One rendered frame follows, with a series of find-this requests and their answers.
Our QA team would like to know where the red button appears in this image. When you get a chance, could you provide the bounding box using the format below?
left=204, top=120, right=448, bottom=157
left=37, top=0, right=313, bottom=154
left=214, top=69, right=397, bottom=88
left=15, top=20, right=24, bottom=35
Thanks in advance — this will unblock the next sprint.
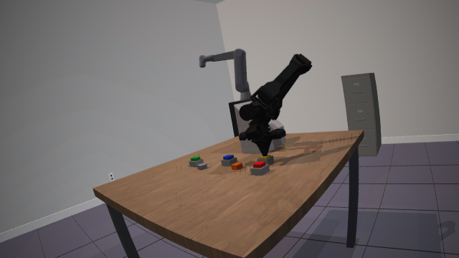
left=250, top=161, right=270, bottom=176

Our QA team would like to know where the yellow button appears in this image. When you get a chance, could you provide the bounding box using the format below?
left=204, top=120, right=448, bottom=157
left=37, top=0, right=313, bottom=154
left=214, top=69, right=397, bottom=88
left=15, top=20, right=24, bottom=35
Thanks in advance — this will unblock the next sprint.
left=257, top=155, right=274, bottom=165

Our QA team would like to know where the orange block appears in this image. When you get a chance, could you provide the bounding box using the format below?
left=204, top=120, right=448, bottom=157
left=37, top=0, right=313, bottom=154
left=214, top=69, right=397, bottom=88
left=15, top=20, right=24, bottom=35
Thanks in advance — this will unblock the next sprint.
left=231, top=162, right=243, bottom=170

